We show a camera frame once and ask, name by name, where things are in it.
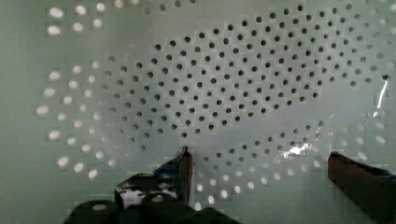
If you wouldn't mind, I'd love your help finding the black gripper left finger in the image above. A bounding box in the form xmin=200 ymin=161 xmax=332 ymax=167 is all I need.
xmin=114 ymin=147 xmax=192 ymax=207

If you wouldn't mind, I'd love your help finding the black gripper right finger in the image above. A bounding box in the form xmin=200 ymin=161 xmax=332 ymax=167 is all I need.
xmin=328 ymin=151 xmax=396 ymax=224

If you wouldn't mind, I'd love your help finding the green plastic strainer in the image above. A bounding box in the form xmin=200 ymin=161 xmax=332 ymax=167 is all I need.
xmin=1 ymin=0 xmax=395 ymax=224

